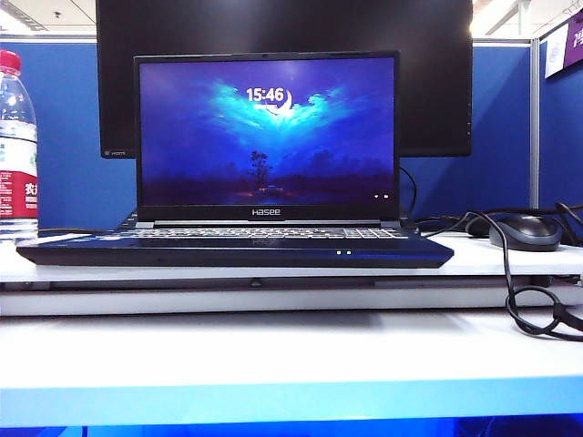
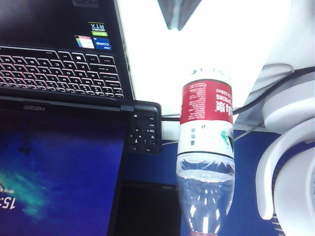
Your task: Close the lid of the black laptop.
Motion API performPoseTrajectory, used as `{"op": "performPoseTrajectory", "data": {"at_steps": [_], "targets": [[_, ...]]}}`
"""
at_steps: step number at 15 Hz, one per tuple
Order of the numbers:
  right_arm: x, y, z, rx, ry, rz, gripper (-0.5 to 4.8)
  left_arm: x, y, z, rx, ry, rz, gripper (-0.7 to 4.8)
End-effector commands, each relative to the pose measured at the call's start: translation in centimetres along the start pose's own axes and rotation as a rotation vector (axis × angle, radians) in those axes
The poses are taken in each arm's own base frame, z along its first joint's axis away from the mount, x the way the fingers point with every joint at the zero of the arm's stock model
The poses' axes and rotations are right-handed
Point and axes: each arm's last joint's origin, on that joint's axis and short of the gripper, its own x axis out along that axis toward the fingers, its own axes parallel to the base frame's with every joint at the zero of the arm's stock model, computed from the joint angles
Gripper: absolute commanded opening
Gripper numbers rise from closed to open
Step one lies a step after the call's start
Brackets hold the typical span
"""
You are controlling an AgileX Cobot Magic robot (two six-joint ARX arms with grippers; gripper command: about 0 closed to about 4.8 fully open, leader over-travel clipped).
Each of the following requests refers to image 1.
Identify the clear water bottle red cap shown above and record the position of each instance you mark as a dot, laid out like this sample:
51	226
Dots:
16	136

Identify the black computer mouse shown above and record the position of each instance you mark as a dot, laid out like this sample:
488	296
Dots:
526	232

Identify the purple and white poster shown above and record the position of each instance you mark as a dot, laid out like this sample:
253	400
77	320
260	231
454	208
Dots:
565	50

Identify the black ASUS monitor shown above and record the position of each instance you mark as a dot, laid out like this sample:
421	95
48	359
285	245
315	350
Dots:
437	91

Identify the grey partition post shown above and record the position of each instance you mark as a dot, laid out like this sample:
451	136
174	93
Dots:
534	127

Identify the black Hasee laptop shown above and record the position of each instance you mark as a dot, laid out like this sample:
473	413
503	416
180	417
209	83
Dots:
268	150

